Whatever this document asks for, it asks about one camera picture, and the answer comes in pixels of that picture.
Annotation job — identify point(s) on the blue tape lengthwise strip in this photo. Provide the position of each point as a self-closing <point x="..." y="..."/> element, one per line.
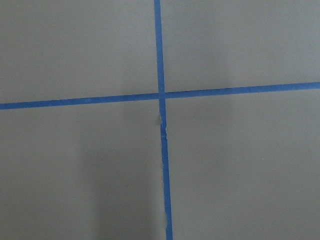
<point x="163" y="120"/>

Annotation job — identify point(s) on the blue tape crosswise strip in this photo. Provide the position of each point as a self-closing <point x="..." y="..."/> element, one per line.
<point x="156" y="96"/>

